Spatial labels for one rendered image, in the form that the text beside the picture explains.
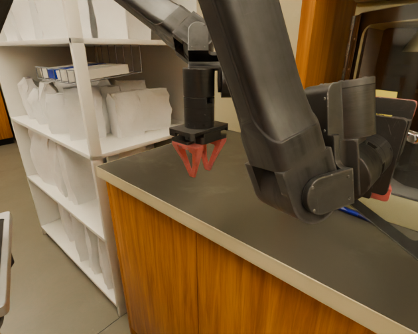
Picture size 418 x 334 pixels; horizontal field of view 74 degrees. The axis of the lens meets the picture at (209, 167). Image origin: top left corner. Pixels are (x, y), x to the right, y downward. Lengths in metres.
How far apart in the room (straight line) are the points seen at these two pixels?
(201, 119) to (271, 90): 0.27
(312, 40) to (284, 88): 0.43
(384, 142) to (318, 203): 0.16
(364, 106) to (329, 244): 0.40
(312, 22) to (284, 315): 0.63
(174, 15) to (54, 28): 0.93
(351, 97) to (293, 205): 0.12
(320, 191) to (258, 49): 0.13
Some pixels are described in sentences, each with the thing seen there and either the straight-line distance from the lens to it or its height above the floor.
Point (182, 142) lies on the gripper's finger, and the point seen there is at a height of 1.16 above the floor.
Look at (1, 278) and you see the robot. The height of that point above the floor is 1.04.
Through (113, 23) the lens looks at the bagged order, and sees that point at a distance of 1.39.
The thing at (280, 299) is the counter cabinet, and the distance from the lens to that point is 0.69.
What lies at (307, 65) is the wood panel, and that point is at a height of 1.29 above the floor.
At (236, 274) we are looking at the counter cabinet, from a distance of 0.73.
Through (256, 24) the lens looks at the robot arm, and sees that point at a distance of 0.25.
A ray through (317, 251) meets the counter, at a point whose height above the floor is 0.94.
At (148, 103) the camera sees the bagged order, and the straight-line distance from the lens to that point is 1.50.
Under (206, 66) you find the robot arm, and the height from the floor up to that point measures 1.29.
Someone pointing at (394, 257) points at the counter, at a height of 0.94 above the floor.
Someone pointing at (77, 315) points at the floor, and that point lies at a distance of 1.83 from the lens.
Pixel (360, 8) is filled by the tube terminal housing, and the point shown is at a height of 1.40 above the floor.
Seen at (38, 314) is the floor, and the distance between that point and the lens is 1.93.
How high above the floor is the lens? 1.32
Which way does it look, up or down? 23 degrees down
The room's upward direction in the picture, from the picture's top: straight up
